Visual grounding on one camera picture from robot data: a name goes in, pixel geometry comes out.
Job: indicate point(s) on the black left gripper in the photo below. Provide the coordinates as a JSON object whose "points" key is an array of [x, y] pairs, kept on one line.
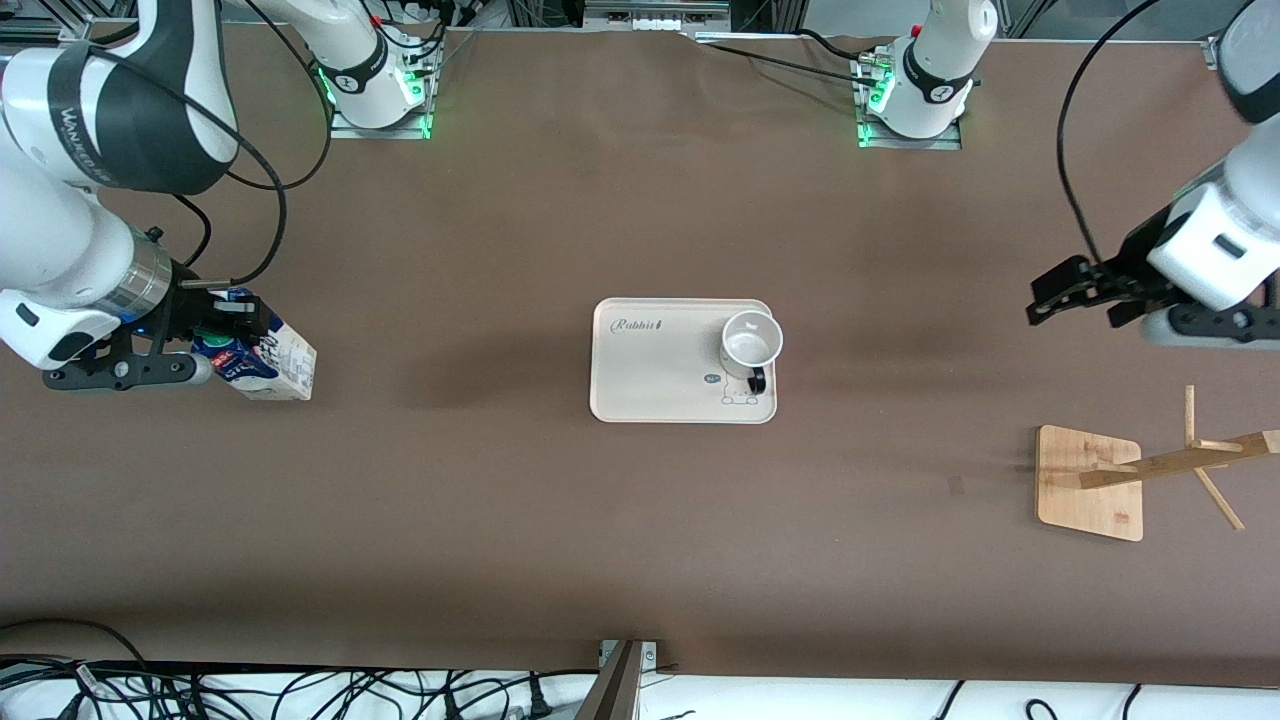
{"points": [[1133, 262]]}

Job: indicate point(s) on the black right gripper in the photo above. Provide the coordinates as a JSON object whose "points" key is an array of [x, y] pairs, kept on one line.
{"points": [[187, 309]]}

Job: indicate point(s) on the blue white milk carton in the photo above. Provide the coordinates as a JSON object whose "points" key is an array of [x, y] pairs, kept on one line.
{"points": [[280, 370]]}

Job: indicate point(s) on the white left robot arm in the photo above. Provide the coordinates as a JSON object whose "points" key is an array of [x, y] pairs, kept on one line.
{"points": [[1215, 240]]}

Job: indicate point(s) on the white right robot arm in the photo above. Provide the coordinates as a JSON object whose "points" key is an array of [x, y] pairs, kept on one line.
{"points": [[60, 240]]}

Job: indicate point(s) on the wooden cup hanging rack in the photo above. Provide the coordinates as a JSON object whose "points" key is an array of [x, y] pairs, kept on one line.
{"points": [[1090, 485]]}

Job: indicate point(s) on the beige rabbit print tray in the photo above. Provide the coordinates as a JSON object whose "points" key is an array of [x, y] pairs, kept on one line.
{"points": [[665, 380]]}

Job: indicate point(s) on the grey power strip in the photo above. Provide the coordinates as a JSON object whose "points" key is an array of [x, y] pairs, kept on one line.
{"points": [[655, 12]]}

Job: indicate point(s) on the black power plug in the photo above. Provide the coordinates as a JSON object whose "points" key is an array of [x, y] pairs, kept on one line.
{"points": [[537, 705]]}

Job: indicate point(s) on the dark aluminium stand beam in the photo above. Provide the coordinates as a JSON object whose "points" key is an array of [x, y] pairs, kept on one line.
{"points": [[612, 695]]}

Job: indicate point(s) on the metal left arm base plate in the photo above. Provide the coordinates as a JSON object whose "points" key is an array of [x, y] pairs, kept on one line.
{"points": [[950, 142]]}

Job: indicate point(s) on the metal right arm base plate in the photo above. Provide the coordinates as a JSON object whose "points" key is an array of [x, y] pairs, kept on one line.
{"points": [[345, 128]]}

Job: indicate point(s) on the small metal table bracket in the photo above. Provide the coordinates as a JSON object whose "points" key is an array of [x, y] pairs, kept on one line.
{"points": [[648, 655]]}

